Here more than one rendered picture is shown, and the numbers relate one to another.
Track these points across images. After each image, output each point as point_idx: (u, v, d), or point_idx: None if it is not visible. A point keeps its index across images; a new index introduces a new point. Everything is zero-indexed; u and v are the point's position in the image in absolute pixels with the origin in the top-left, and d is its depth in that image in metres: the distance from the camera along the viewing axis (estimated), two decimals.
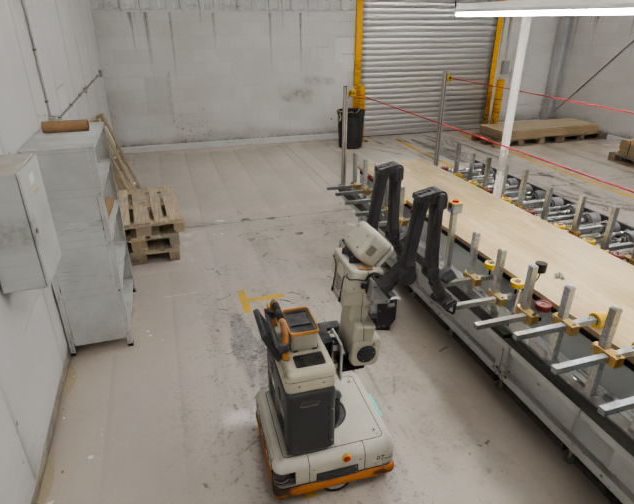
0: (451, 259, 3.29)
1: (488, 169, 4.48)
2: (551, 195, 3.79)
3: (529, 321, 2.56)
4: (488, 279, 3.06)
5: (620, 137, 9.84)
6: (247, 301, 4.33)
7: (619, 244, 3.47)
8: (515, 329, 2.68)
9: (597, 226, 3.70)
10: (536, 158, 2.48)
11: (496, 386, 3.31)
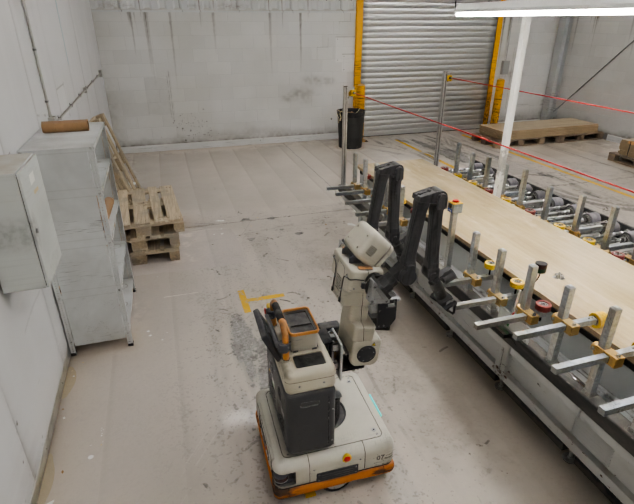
0: (451, 259, 3.29)
1: (488, 169, 4.48)
2: (551, 195, 3.79)
3: (529, 321, 2.56)
4: (488, 279, 3.06)
5: (620, 137, 9.84)
6: (247, 301, 4.33)
7: (619, 244, 3.47)
8: (515, 329, 2.68)
9: (597, 226, 3.70)
10: (536, 158, 2.48)
11: (496, 386, 3.31)
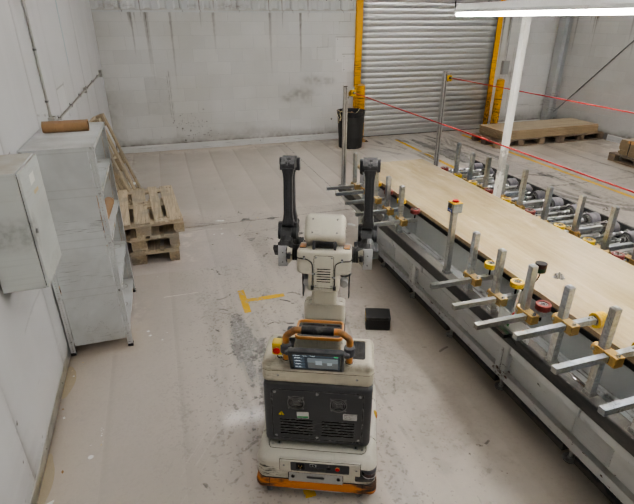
0: (451, 259, 3.29)
1: (488, 169, 4.48)
2: (551, 195, 3.79)
3: (529, 321, 2.56)
4: (488, 279, 3.06)
5: (620, 137, 9.84)
6: (247, 301, 4.33)
7: (619, 244, 3.47)
8: (515, 329, 2.68)
9: (597, 226, 3.70)
10: (536, 158, 2.48)
11: (496, 386, 3.31)
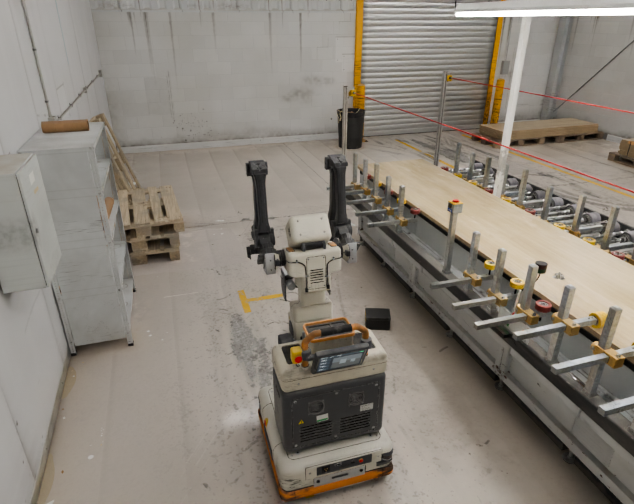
0: (451, 259, 3.29)
1: (488, 169, 4.48)
2: (551, 195, 3.79)
3: (529, 321, 2.56)
4: (488, 279, 3.06)
5: (620, 137, 9.84)
6: (247, 301, 4.33)
7: (619, 244, 3.47)
8: (515, 329, 2.68)
9: (597, 226, 3.70)
10: (536, 158, 2.48)
11: (496, 386, 3.31)
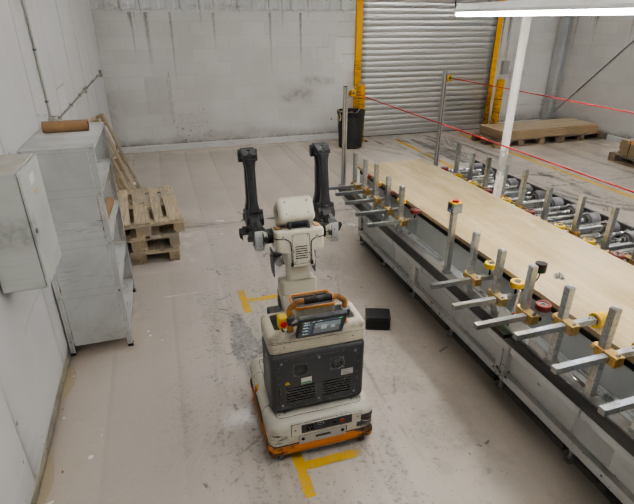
0: (451, 259, 3.29)
1: (488, 169, 4.48)
2: (551, 195, 3.79)
3: (529, 321, 2.56)
4: (488, 279, 3.06)
5: (620, 137, 9.84)
6: (247, 301, 4.33)
7: (619, 244, 3.47)
8: (515, 329, 2.68)
9: (597, 226, 3.70)
10: (536, 158, 2.48)
11: (496, 386, 3.31)
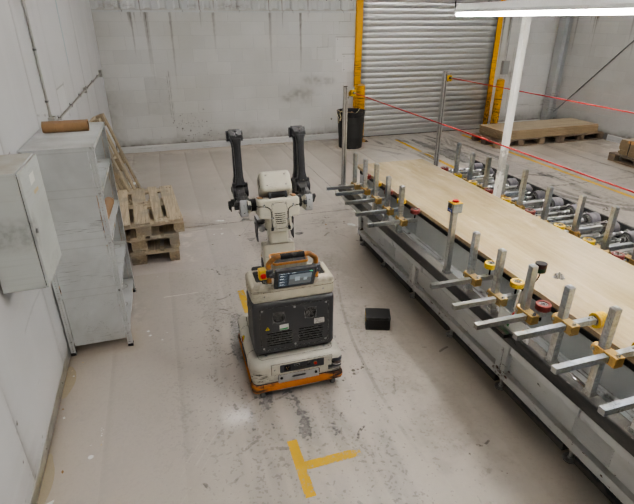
0: (451, 259, 3.29)
1: (488, 169, 4.48)
2: (551, 195, 3.79)
3: (529, 321, 2.56)
4: (488, 279, 3.06)
5: (620, 137, 9.84)
6: (247, 301, 4.33)
7: (619, 244, 3.47)
8: (515, 329, 2.68)
9: (597, 226, 3.70)
10: (536, 158, 2.48)
11: (496, 386, 3.31)
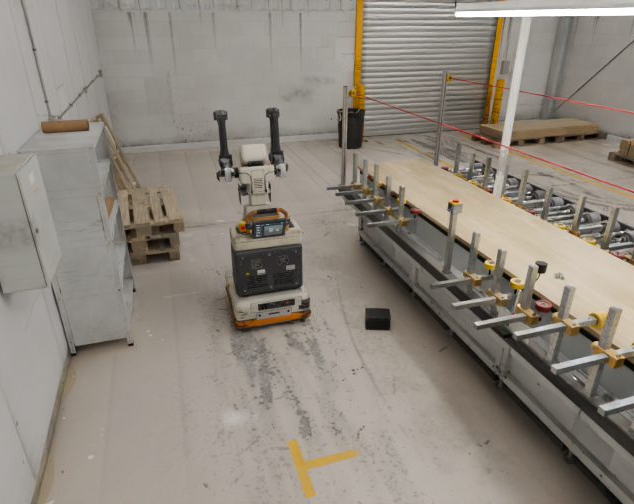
0: (451, 259, 3.29)
1: (488, 169, 4.48)
2: (551, 195, 3.79)
3: (529, 321, 2.56)
4: (488, 279, 3.06)
5: (620, 137, 9.84)
6: None
7: (619, 244, 3.47)
8: (515, 329, 2.68)
9: (597, 226, 3.70)
10: (536, 158, 2.48)
11: (496, 386, 3.31)
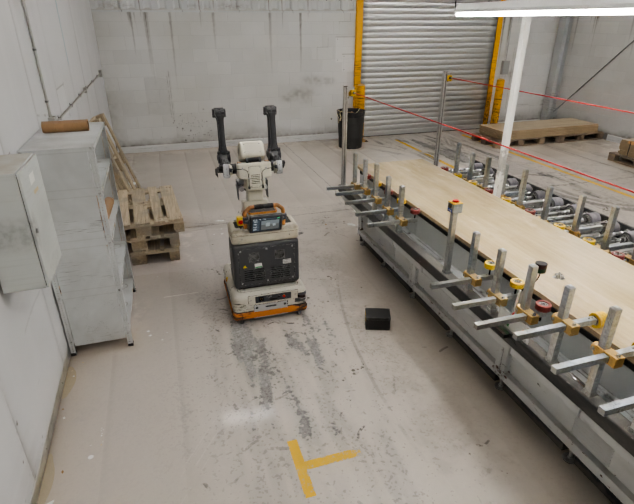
0: (451, 259, 3.29)
1: (488, 169, 4.48)
2: (551, 195, 3.79)
3: (529, 321, 2.56)
4: (488, 279, 3.06)
5: (620, 137, 9.84)
6: None
7: (619, 244, 3.47)
8: (515, 329, 2.68)
9: (597, 226, 3.70)
10: (536, 158, 2.48)
11: (496, 386, 3.31)
